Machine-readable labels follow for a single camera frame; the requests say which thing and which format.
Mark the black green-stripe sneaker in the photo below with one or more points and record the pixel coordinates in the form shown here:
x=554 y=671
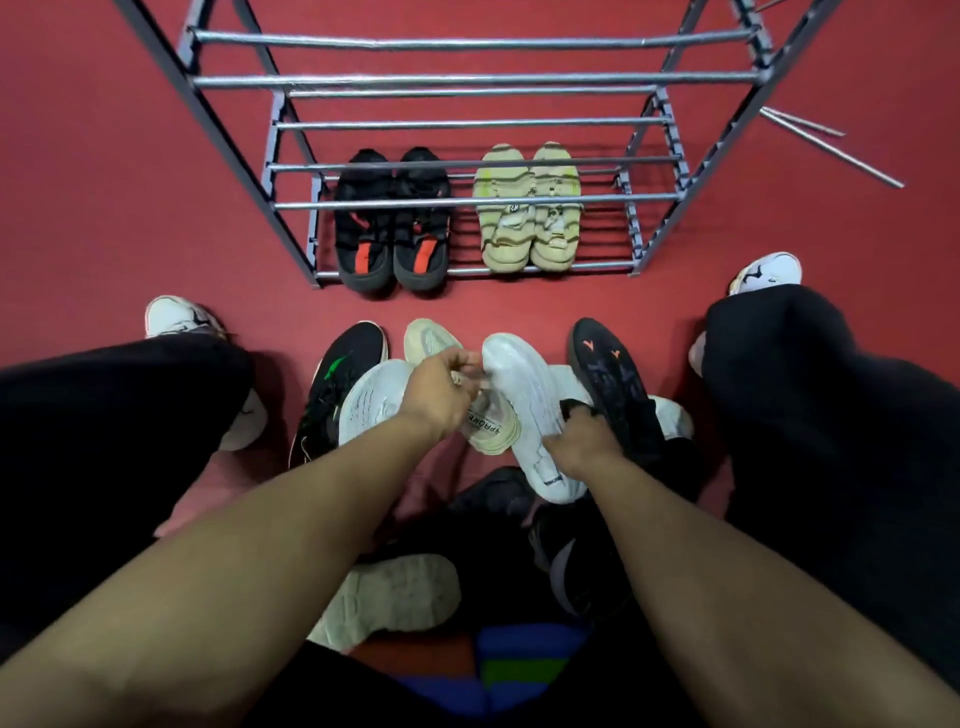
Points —
x=345 y=367

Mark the short loose metal rod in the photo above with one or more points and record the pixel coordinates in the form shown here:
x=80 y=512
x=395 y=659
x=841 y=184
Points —
x=806 y=122

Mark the person's white right worn shoe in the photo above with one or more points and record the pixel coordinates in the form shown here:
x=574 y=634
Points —
x=772 y=270

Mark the person's left hand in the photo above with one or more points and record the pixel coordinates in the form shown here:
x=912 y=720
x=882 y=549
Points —
x=439 y=397

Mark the grey metal shoe rack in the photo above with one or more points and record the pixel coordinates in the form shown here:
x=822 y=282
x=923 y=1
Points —
x=480 y=78

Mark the person's right hand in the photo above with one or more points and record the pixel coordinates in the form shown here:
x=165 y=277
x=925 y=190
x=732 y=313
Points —
x=589 y=446

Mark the yellow-beige sneaker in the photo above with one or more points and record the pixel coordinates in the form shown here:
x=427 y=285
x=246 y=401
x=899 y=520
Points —
x=555 y=255
x=506 y=255

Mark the black white-pattern sneaker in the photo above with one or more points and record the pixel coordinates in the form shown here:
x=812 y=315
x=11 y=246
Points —
x=570 y=570
x=495 y=491

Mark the long loose metal rod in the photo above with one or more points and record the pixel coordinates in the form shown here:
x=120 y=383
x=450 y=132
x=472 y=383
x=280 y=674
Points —
x=832 y=148

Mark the person's black trousers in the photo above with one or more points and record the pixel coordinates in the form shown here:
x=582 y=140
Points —
x=112 y=450

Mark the black orange-mark sneaker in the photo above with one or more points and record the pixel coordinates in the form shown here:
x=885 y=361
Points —
x=607 y=367

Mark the person's white worn shoe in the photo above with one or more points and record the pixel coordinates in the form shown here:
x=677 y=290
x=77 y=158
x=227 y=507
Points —
x=772 y=270
x=172 y=315

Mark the thin dark metal rod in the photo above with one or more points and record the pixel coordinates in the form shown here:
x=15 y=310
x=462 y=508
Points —
x=771 y=5

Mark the multicolour foam stool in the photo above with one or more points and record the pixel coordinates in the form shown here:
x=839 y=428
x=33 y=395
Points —
x=525 y=641

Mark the person's right forearm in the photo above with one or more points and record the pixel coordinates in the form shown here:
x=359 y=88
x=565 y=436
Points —
x=750 y=600

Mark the person's white left worn shoe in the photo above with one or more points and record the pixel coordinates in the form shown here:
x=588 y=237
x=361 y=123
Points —
x=172 y=315

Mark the white knit sneaker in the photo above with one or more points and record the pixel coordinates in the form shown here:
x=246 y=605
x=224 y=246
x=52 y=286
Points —
x=371 y=397
x=397 y=592

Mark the black shoe with red tab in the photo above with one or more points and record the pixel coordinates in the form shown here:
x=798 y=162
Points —
x=420 y=274
x=364 y=270

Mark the beige pink sneaker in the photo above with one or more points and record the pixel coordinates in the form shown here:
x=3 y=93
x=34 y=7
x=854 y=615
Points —
x=427 y=337

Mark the person's left forearm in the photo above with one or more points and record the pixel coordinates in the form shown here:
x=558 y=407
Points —
x=225 y=585

